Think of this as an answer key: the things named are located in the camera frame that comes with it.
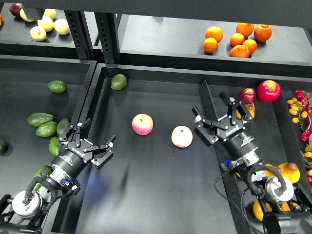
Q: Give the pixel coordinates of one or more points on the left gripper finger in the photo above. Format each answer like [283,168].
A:
[99,155]
[71,136]

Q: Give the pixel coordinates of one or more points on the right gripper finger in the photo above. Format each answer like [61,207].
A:
[234,105]
[207,129]

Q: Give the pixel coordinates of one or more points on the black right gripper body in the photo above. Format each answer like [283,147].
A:
[241,146]

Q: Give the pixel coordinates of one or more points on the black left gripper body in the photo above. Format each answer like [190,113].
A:
[73,159]

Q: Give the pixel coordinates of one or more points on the long green avocado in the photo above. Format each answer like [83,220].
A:
[42,172]

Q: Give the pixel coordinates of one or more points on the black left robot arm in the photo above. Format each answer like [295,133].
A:
[26,212]

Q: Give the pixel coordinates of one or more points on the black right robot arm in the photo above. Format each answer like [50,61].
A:
[271,190]

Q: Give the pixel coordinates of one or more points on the yellow pear upper right tray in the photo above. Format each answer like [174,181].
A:
[251,109]

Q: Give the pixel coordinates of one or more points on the light green avocado pile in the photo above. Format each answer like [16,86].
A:
[47,129]

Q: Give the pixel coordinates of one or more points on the green avocado left tray top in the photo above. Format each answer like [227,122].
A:
[57,86]

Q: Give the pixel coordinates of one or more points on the dark avocado left edge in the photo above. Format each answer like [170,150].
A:
[3,146]

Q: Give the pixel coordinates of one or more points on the green avocado tray corner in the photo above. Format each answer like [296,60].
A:
[118,82]

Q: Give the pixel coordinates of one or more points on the pale yellow pear front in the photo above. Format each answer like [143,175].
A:
[38,34]

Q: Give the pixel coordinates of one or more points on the pale yellow pear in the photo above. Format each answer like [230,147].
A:
[46,23]
[51,13]
[62,26]
[38,34]

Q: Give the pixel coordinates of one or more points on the pale yellow pear right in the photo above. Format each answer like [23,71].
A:
[62,26]

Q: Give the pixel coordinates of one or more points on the pale yellow pear middle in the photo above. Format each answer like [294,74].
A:
[46,23]

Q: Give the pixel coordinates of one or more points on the pale yellow pear back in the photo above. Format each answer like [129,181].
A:
[51,13]

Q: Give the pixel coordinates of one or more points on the pale yellow pear hidden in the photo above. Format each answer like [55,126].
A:
[24,17]

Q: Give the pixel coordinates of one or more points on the dark red apple right tray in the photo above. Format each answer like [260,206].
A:
[247,96]

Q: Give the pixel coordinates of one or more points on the pale pink apple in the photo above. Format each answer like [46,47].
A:
[182,136]

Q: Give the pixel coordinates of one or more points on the bright red apple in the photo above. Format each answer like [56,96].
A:
[268,91]

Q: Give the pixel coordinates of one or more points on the pink red apple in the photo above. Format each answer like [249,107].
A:
[142,124]

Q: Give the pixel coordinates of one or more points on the cherry tomato bunch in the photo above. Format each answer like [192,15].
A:
[300,106]

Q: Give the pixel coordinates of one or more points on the black centre tray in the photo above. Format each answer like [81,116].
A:
[151,186]

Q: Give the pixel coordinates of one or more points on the red chili pepper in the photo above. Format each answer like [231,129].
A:
[308,130]

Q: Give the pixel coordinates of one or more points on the orange front bottom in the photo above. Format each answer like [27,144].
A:
[240,51]

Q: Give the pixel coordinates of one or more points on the orange lower right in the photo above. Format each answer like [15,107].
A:
[251,45]

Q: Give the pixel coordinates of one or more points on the small orange middle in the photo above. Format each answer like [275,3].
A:
[236,39]

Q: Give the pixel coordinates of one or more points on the orange far left bottom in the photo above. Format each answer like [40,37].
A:
[210,45]

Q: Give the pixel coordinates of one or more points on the orange top right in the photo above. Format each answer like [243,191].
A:
[263,32]

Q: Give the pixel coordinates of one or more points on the orange top centre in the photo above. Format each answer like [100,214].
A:
[246,29]

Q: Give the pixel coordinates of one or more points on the orange far left top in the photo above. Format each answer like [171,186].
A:
[214,32]

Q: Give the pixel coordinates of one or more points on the dark avocado near tray wall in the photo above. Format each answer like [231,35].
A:
[62,125]

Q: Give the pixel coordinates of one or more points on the black shelf upright post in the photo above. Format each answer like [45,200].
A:
[107,33]

